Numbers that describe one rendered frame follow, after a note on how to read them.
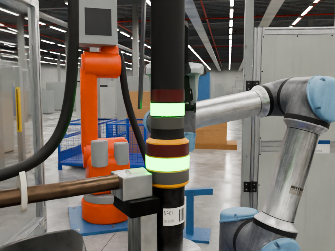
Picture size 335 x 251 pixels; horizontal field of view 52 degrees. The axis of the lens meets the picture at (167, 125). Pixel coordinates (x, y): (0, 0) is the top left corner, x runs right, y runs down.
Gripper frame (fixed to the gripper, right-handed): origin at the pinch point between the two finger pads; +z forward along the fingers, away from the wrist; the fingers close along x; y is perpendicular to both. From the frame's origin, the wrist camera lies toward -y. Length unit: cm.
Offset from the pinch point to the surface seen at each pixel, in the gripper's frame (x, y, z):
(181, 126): -1.7, 6.8, 16.5
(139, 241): 2.0, 17.4, 18.8
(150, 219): 1.1, 15.4, 18.3
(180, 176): -1.7, 11.6, 17.2
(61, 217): 160, 167, -365
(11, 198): 11.1, 11.8, 24.4
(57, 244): 14.1, 23.0, 8.5
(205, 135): -45, 128, -897
